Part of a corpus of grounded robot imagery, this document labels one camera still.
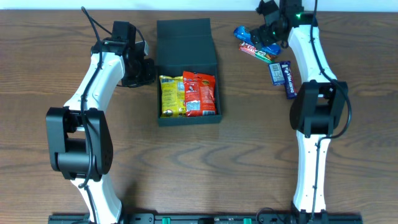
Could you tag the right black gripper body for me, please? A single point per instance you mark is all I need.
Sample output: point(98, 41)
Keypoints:
point(261, 37)

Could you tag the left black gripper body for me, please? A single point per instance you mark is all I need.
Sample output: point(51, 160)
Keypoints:
point(144, 73)

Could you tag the blue Oreo cookie pack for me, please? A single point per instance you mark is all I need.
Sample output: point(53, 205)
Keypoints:
point(242, 33)

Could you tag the red KitKat bar wrapper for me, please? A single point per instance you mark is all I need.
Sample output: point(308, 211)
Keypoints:
point(261, 55)

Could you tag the yellow snack bag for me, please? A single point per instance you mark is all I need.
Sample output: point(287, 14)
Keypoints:
point(172, 97)

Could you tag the small blue barcode chocolate bar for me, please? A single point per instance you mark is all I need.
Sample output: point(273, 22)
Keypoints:
point(276, 74)

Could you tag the black cardboard gift box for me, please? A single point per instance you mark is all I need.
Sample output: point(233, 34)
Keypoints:
point(186, 45)

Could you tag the blue Milka bar wrapper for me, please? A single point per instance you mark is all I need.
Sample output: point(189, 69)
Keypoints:
point(290, 90)

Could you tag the red snack bag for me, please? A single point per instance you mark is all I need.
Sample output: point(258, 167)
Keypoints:
point(199, 94)

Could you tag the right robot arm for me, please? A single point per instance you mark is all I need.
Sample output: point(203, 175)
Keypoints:
point(317, 109)

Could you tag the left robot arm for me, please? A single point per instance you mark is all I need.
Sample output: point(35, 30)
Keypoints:
point(80, 145)

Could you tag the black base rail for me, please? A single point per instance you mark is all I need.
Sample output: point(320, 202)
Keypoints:
point(265, 218)

